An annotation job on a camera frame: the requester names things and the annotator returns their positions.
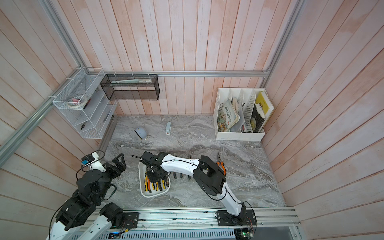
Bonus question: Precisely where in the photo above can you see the white plastic storage box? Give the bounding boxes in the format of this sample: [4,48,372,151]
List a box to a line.
[138,163,171,198]

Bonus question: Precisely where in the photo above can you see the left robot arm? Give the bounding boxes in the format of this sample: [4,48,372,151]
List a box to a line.
[47,151,127,240]

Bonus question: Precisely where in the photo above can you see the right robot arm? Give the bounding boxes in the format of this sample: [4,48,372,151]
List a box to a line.
[140,152,246,220]

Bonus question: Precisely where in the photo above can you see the yellow pliers in box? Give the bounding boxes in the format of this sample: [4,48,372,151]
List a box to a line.
[144,175,170,194]

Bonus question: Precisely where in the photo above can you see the orange pliers in box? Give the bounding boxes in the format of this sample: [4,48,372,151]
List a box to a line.
[217,152,227,176]

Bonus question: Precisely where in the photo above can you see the light blue round clock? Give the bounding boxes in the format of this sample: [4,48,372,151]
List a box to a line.
[135,127,148,140]

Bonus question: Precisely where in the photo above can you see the tape roll on shelf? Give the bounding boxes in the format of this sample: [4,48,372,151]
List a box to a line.
[67,96,89,109]

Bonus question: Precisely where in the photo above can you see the illustrated history book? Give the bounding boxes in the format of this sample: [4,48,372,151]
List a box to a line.
[217,100,240,132]

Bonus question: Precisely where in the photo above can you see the white file organizer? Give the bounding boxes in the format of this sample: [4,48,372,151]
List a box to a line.
[214,88,269,142]

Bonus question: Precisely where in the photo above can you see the black book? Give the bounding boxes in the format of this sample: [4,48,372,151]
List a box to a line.
[250,104,266,133]

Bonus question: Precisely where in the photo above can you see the yellow book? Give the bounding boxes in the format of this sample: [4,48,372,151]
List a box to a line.
[255,91,275,119]

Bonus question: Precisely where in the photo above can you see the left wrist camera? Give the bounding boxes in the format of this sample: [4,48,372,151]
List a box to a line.
[81,150,106,172]

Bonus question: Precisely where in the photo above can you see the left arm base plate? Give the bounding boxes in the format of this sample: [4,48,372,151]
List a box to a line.
[112,212,140,230]

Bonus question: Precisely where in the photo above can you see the white wire wall shelf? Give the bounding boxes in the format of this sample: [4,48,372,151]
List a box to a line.
[53,68,117,139]

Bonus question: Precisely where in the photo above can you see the black mesh wall basket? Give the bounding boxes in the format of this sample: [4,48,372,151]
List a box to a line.
[101,74,161,101]

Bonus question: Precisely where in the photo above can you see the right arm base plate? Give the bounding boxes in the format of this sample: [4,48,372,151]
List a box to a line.
[215,209,258,227]

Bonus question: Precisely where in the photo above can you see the aluminium front rail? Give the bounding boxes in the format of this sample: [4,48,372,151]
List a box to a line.
[50,206,302,240]

